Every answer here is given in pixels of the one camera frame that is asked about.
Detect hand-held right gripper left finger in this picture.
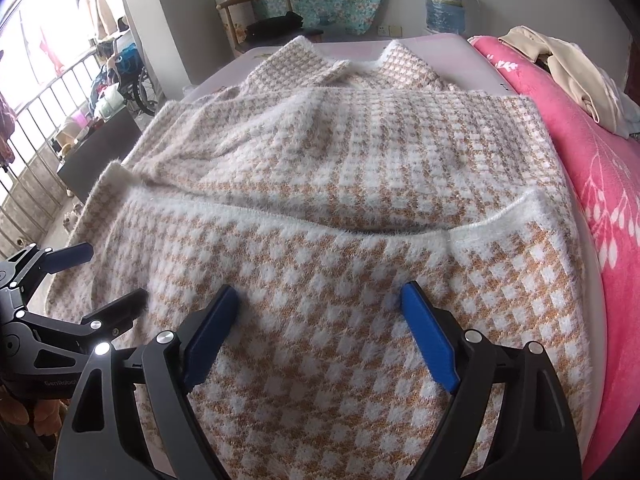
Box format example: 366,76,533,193
52,285,240,480

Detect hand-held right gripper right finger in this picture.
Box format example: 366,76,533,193
400,281,584,480

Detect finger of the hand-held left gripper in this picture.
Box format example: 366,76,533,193
2,242,95,288
20,287,150,357

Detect beige white houndstooth coat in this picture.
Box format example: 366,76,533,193
47,35,604,480

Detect hanging beige clothes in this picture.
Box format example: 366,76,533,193
77,0,117,41

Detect black folded clothes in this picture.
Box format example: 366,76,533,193
247,11,306,37

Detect person's left hand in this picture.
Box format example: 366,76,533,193
0,392,69,437

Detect metal balcony railing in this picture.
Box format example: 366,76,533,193
0,50,117,262

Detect dark cabinet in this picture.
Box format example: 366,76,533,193
56,107,144,202

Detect wheelchair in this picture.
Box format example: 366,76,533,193
102,37,164,117

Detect hanging red cloth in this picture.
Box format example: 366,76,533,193
37,25,67,76

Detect pink floral blanket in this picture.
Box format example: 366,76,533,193
467,35,640,480

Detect cream floral cushion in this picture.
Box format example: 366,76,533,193
220,0,257,47

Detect light blue cloth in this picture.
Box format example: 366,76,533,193
622,87,640,137

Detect beige garment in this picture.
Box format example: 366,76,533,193
497,25,632,137

